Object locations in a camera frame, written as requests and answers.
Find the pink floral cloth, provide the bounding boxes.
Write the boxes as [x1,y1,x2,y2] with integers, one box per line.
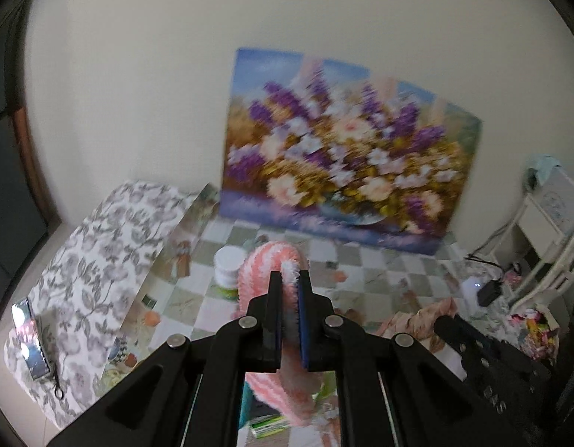
[309,297,461,447]

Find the green white tissue pack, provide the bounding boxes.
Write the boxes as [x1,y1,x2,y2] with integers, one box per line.
[250,415,290,439]

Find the pink white striped towel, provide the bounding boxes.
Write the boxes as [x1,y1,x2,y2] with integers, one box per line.
[237,241,322,427]

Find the black power adapter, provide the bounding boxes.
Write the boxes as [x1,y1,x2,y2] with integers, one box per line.
[477,279,502,308]

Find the white power strip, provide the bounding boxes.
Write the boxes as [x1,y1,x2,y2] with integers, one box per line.
[460,276,482,303]

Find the teal plastic toy case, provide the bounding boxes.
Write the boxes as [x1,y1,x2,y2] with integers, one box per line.
[239,383,277,429]

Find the checkered printed vinyl mat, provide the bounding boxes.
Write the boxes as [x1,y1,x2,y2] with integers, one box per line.
[93,181,511,447]

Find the white furniture rack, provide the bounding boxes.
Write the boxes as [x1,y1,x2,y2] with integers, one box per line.
[491,156,574,313]

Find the white green-label pill bottle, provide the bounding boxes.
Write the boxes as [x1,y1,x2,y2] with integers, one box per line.
[213,245,247,298]

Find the grey floral tablecloth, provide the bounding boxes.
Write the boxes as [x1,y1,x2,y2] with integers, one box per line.
[3,181,196,429]

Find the floral oil painting canvas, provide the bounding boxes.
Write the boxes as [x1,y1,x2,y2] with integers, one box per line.
[220,48,482,255]

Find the smartphone with strap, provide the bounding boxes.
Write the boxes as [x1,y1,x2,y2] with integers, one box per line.
[12,298,64,400]

